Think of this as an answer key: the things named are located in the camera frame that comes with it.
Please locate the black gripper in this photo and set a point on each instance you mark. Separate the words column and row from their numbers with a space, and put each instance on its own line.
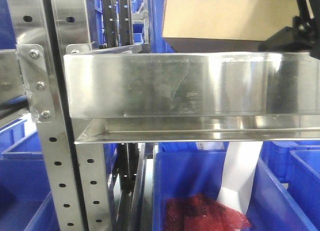
column 303, row 35

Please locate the brown cardboard box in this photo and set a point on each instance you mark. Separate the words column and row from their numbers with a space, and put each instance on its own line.
column 208, row 26

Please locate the stainless steel shelf tray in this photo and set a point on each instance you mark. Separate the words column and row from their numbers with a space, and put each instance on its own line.
column 228, row 96

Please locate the perforated steel shelf upright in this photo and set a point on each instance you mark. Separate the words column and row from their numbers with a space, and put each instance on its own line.
column 45, row 31

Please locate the blue bin lower right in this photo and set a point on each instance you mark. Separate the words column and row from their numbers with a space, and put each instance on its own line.
column 297, row 163

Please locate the large blue bin upper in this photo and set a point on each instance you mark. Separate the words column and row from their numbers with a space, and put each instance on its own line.
column 156, row 15

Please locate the blue bin with red mesh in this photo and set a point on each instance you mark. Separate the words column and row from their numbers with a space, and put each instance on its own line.
column 184, row 174

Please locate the red mesh bag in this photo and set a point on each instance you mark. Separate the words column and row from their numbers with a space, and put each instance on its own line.
column 202, row 213

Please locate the blue bin lower left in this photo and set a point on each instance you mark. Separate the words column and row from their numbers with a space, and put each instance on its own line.
column 26, row 203

